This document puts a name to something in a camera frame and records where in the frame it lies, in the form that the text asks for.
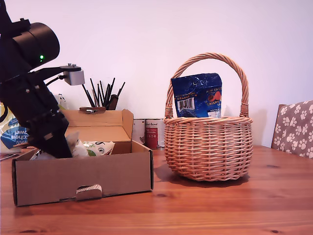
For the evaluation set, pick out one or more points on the paw print chair cover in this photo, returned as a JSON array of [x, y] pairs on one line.
[[296, 129]]

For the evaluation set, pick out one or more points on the green egg bag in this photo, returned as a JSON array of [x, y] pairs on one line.
[[100, 147]]

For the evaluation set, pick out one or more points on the blue egg bag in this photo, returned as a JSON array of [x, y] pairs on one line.
[[195, 93]]

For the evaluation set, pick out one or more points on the brown wooden coaster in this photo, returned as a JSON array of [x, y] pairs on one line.
[[22, 145], [27, 149]]

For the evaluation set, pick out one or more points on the brown wooden stick holder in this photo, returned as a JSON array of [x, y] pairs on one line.
[[113, 102]]

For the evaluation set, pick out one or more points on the white egg bag black script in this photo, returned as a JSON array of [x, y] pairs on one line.
[[78, 147]]

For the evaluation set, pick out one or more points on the kitchen towel pack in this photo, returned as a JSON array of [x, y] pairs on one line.
[[11, 137]]

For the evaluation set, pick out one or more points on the grey white tin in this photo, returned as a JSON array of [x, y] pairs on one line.
[[139, 129]]

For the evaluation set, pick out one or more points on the black reed stick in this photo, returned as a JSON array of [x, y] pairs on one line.
[[99, 95], [94, 91], [102, 93], [106, 95], [88, 96], [121, 88], [111, 88]]

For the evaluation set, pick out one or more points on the brown cardboard box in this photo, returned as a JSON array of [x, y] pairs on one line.
[[80, 176]]

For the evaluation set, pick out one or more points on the red label tin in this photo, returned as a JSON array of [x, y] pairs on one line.
[[154, 134]]

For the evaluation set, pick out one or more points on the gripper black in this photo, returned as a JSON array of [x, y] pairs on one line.
[[36, 110]]

